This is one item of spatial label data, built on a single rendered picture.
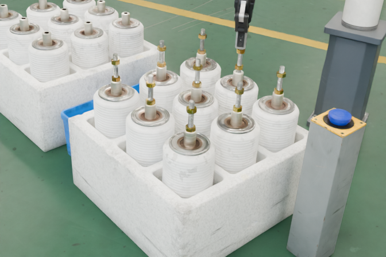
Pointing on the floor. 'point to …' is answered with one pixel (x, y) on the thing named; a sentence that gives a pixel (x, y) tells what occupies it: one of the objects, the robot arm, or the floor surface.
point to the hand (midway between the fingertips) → (241, 38)
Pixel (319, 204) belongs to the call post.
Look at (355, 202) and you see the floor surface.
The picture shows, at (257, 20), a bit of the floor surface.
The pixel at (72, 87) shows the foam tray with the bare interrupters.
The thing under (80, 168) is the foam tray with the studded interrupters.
